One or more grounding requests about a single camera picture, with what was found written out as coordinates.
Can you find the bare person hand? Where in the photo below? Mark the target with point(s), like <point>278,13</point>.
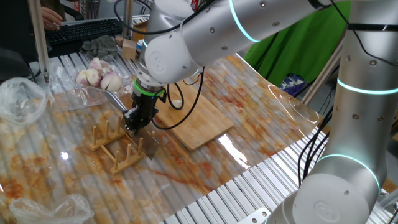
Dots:
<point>52,18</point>

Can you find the person torso black shirt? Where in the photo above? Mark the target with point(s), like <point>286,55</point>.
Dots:
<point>14,31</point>

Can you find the small wooden block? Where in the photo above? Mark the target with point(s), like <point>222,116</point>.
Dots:
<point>119,41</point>

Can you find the crumpled clear plastic bag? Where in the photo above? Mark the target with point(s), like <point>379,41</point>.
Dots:
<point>18,102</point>

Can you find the steel cleaver knife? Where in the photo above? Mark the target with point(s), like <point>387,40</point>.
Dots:
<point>149,143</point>

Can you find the peeled purple white onion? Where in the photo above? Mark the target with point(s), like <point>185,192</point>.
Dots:
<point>89,77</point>
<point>105,68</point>
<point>111,81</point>
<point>95,63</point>

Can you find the plastic bag with meat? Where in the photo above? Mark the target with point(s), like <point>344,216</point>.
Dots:
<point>62,211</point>

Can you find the grey cloth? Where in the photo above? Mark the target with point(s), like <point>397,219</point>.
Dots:
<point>101,46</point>

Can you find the green cloth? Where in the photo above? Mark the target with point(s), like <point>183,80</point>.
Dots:
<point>298,53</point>

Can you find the aluminium frame post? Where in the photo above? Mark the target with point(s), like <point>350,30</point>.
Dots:
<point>128,18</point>
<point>317,84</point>
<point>38,37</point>

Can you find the taped cardboard box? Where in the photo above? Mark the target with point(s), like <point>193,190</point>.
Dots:
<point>138,31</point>

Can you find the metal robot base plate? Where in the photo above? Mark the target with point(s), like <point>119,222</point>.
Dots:
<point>255,217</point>

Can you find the bamboo cutting board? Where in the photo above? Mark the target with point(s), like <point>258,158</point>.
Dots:
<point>202,124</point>

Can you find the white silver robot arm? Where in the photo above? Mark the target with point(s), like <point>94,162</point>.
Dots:
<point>248,28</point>

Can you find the blue white patterned bag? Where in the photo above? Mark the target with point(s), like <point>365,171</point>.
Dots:
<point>292,85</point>

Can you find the clear plastic bag with onions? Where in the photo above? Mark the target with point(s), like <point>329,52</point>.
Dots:
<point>71,93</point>

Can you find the wooden peg rack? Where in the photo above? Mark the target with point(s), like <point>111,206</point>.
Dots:
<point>127,162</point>

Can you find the marble pattern plastic mat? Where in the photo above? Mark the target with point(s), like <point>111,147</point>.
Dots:
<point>248,102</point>

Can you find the black computer keyboard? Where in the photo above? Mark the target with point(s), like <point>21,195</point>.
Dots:
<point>87,31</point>

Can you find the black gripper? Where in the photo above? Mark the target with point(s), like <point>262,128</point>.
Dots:
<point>146,105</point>

